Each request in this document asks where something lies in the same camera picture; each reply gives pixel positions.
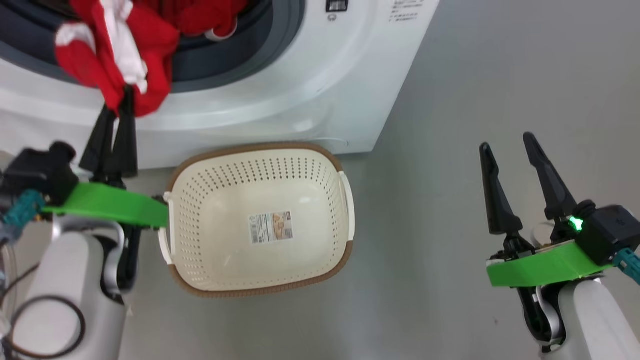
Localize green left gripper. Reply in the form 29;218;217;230
42;85;170;229

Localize white product label sticker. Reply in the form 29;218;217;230
248;210;294;245

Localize cream perforated laundry basket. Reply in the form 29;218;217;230
158;141;356;300

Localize teal right camera connector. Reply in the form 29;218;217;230
612;248;640;286

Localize red and white clothes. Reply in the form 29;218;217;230
54;0;251;119

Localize teal camera connector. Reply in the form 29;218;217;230
2;189;47;227
612;248;640;286

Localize white front-load washing machine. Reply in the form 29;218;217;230
0;0;441;172

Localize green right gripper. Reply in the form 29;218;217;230
478;132;616;289

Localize teal left camera connector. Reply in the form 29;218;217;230
2;189;47;227

